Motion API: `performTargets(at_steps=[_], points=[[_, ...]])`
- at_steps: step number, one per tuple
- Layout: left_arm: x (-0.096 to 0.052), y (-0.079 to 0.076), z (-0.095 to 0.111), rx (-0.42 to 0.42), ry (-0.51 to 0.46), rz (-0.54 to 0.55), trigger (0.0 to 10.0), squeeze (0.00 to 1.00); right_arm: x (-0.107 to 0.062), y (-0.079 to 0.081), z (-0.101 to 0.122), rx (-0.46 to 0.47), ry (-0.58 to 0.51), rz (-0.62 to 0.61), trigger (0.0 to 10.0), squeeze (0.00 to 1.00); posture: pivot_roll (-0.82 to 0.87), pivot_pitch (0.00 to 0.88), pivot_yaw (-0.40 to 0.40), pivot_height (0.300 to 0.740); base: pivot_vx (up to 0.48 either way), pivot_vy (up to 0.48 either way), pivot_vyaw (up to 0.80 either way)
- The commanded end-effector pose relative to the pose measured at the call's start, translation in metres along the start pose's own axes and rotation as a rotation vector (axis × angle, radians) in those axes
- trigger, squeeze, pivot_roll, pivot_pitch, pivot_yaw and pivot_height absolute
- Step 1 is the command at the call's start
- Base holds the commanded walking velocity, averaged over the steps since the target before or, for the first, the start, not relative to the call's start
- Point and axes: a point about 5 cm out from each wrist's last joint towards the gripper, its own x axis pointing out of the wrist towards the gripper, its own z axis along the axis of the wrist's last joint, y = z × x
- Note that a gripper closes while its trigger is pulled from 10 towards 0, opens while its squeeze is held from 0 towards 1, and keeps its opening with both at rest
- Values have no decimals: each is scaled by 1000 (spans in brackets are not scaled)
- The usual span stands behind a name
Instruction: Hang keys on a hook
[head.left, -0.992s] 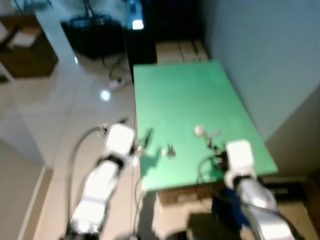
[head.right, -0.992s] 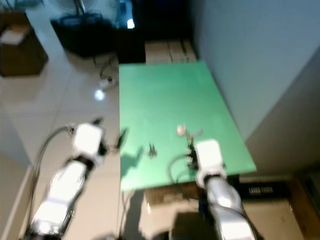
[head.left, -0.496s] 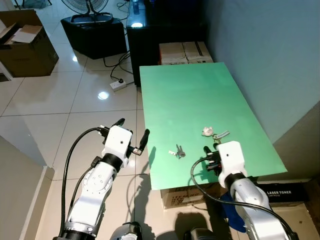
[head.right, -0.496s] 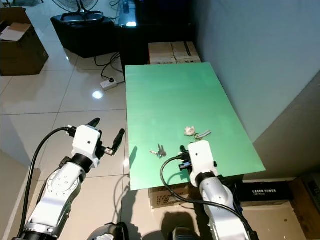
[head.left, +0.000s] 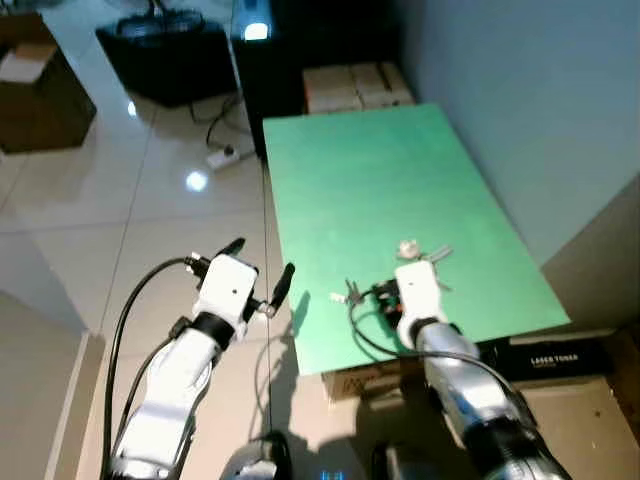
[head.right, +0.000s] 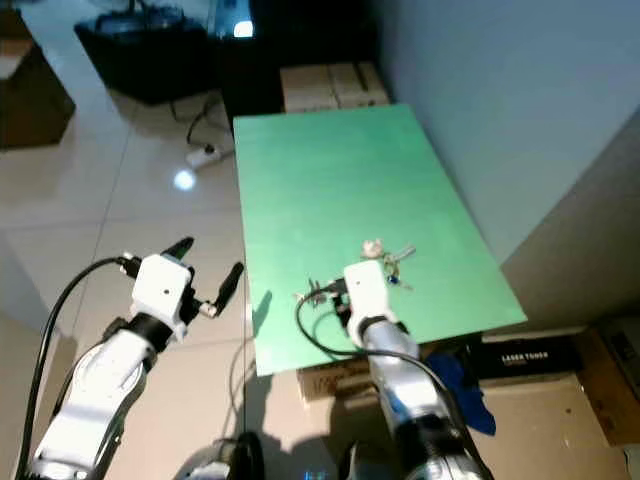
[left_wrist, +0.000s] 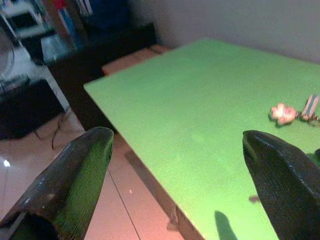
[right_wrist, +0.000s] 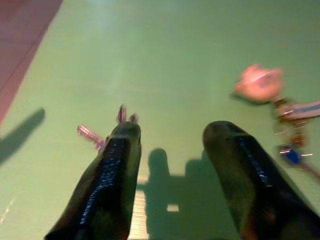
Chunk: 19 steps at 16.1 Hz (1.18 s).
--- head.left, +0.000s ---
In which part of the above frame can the robot right leg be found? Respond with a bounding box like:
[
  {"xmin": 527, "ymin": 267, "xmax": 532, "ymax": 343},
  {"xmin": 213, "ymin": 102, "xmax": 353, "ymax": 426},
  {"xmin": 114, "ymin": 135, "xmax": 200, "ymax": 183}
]
[{"xmin": 372, "ymin": 443, "xmax": 433, "ymax": 480}]

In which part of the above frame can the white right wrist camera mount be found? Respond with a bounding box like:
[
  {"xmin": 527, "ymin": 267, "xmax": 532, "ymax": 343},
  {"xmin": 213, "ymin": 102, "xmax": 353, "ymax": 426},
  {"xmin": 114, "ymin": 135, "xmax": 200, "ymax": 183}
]
[{"xmin": 394, "ymin": 260, "xmax": 443, "ymax": 326}]

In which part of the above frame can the green board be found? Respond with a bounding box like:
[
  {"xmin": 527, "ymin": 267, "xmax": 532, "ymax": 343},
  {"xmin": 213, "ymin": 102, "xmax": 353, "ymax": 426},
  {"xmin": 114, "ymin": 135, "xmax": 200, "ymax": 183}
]
[{"xmin": 261, "ymin": 103, "xmax": 572, "ymax": 377}]

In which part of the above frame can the black floor cable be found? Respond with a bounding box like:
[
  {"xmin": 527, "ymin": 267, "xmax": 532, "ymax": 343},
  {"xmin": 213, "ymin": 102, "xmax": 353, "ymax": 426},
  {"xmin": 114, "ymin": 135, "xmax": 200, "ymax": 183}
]
[{"xmin": 205, "ymin": 95, "xmax": 251, "ymax": 151}]

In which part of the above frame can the black bin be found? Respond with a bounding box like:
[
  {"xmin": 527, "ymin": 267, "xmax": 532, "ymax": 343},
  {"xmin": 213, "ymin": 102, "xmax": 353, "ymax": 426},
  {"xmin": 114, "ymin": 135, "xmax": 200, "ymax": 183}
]
[{"xmin": 95, "ymin": 10, "xmax": 238, "ymax": 108}]

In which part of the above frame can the printed cardboard box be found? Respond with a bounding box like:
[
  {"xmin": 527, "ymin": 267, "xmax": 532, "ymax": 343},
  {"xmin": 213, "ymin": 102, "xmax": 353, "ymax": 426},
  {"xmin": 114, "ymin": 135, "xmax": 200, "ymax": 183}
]
[{"xmin": 322, "ymin": 360, "xmax": 431, "ymax": 403}]

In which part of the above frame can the open brown carton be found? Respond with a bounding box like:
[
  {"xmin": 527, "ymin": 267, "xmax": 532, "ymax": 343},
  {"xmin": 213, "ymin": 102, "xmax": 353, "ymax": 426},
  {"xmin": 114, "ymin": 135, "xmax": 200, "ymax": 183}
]
[{"xmin": 0, "ymin": 12, "xmax": 98, "ymax": 154}]

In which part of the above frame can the black laser toner box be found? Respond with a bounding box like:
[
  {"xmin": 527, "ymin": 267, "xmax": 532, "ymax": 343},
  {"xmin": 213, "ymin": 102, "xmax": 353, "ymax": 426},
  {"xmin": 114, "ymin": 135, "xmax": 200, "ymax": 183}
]
[{"xmin": 478, "ymin": 335, "xmax": 613, "ymax": 383}]

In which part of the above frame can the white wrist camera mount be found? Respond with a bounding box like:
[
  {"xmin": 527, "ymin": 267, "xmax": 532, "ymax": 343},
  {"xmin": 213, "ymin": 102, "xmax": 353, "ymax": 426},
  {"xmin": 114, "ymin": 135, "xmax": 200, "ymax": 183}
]
[
  {"xmin": 394, "ymin": 260, "xmax": 443, "ymax": 326},
  {"xmin": 193, "ymin": 254, "xmax": 263, "ymax": 323}
]

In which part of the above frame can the robot left leg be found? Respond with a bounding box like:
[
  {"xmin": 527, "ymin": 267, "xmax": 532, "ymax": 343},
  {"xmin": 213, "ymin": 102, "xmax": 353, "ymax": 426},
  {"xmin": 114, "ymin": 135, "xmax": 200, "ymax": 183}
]
[{"xmin": 220, "ymin": 432, "xmax": 293, "ymax": 480}]

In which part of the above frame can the black cabinet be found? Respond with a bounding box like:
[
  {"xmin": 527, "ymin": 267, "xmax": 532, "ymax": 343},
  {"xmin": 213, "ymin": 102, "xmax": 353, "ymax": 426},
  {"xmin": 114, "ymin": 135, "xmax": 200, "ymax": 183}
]
[{"xmin": 232, "ymin": 0, "xmax": 404, "ymax": 159}]

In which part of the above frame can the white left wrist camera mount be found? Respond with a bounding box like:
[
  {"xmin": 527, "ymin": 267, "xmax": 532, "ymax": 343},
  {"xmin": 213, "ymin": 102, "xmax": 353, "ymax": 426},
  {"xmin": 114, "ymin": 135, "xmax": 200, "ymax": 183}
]
[{"xmin": 193, "ymin": 254, "xmax": 263, "ymax": 323}]

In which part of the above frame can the large plain cardboard box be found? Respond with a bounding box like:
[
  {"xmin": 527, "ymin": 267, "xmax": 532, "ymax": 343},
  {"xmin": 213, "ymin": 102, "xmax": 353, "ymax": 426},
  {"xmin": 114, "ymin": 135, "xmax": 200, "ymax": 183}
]
[{"xmin": 510, "ymin": 375, "xmax": 640, "ymax": 480}]

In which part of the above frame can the key bunch with plush charm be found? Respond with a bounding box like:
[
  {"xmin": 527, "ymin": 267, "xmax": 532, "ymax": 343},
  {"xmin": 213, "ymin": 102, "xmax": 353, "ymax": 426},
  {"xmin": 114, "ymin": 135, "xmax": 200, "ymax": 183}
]
[{"xmin": 393, "ymin": 238, "xmax": 453, "ymax": 293}]

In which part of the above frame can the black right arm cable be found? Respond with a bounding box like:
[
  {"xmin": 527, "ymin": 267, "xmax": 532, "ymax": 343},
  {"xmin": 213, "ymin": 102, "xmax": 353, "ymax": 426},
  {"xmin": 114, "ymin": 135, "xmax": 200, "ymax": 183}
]
[{"xmin": 347, "ymin": 298, "xmax": 541, "ymax": 431}]

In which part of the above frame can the white power strip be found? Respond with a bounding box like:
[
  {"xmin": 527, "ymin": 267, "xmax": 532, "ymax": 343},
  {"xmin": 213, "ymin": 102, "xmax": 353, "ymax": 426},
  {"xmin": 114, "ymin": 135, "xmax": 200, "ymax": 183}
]
[{"xmin": 206, "ymin": 146, "xmax": 253, "ymax": 170}]

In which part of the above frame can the robot leg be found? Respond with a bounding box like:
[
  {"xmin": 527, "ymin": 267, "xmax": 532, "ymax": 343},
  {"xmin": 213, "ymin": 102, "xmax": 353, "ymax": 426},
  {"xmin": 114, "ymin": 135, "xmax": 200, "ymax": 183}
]
[
  {"xmin": 372, "ymin": 443, "xmax": 433, "ymax": 480},
  {"xmin": 220, "ymin": 432, "xmax": 293, "ymax": 480}
]

